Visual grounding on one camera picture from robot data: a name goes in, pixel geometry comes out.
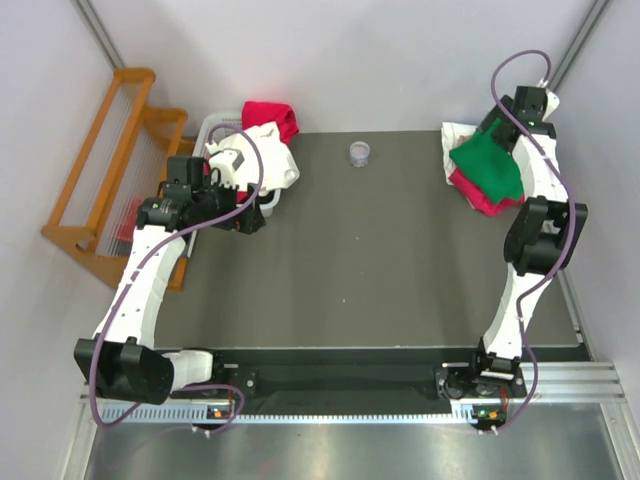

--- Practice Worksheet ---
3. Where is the green t shirt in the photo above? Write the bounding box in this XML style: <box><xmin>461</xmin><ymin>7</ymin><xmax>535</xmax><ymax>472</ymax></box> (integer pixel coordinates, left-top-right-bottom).
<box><xmin>449</xmin><ymin>119</ymin><xmax>524</xmax><ymax>204</ymax></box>

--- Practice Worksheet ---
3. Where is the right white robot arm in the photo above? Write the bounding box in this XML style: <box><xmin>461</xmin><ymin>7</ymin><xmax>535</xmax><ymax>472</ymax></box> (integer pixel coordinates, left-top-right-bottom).
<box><xmin>466</xmin><ymin>86</ymin><xmax>588</xmax><ymax>398</ymax></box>

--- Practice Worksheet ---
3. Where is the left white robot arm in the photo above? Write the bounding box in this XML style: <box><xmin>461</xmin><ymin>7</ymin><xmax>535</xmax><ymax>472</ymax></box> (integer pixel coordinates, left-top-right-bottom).
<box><xmin>74</xmin><ymin>156</ymin><xmax>264</xmax><ymax>405</ymax></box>

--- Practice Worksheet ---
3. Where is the folded pink t shirt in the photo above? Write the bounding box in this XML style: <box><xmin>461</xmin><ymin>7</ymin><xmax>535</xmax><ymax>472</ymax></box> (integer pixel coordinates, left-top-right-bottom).
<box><xmin>453</xmin><ymin>134</ymin><xmax>475</xmax><ymax>149</ymax></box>

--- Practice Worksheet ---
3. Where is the folded white t shirt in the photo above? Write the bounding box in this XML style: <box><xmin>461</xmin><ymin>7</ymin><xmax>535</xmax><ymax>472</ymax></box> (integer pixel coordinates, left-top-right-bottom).
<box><xmin>440</xmin><ymin>122</ymin><xmax>477</xmax><ymax>186</ymax></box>

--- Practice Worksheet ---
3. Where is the white t shirt in basket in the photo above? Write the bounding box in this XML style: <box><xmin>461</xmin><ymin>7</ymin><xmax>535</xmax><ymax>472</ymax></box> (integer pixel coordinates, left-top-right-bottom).
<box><xmin>204</xmin><ymin>122</ymin><xmax>300</xmax><ymax>196</ymax></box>

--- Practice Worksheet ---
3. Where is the crumpled red t shirt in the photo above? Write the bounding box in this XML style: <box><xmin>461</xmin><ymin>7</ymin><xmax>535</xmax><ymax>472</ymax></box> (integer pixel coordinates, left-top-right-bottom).
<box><xmin>449</xmin><ymin>168</ymin><xmax>525</xmax><ymax>217</ymax></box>

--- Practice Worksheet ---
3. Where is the white laundry basket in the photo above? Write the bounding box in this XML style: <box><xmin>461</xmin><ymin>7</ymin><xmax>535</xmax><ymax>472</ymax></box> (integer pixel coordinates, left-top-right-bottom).
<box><xmin>193</xmin><ymin>111</ymin><xmax>299</xmax><ymax>217</ymax></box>

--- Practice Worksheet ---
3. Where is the wooden rack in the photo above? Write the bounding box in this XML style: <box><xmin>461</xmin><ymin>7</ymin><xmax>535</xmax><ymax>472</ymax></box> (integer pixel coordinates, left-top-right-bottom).
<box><xmin>41</xmin><ymin>67</ymin><xmax>195</xmax><ymax>288</ymax></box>

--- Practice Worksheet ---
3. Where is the red t shirt in basket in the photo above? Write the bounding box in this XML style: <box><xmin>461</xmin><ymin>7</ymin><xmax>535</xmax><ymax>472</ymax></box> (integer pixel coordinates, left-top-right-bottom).
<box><xmin>241</xmin><ymin>101</ymin><xmax>300</xmax><ymax>196</ymax></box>

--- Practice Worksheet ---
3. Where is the jar of paper clips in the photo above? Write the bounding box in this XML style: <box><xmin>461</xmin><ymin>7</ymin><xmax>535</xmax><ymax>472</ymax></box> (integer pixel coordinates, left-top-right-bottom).
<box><xmin>349</xmin><ymin>141</ymin><xmax>370</xmax><ymax>168</ymax></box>

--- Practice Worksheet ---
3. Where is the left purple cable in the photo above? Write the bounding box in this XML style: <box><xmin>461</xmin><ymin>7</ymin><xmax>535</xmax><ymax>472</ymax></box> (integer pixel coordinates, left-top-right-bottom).
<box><xmin>86</xmin><ymin>124</ymin><xmax>265</xmax><ymax>434</ymax></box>

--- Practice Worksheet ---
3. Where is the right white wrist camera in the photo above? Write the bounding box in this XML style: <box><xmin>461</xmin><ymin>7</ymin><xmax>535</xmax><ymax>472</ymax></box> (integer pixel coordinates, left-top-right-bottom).
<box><xmin>537</xmin><ymin>79</ymin><xmax>560</xmax><ymax>122</ymax></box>

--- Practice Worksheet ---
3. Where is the slotted cable duct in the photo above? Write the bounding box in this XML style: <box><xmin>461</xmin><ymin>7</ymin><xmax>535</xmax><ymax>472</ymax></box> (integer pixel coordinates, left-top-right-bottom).
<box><xmin>124</xmin><ymin>402</ymin><xmax>505</xmax><ymax>425</ymax></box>

